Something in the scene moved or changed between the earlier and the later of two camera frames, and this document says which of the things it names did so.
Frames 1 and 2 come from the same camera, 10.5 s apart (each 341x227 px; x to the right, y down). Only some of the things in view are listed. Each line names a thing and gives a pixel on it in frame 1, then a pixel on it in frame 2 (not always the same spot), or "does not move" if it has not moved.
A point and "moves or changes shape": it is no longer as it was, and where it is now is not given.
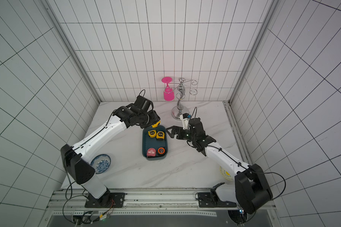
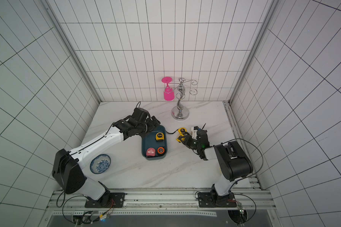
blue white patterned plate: [101, 163] does not move
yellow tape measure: [152, 133] moves or changes shape
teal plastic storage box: [154, 143] does not move
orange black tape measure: [161, 151] does not move
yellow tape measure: [156, 125] moves or changes shape
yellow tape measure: [160, 135] does not move
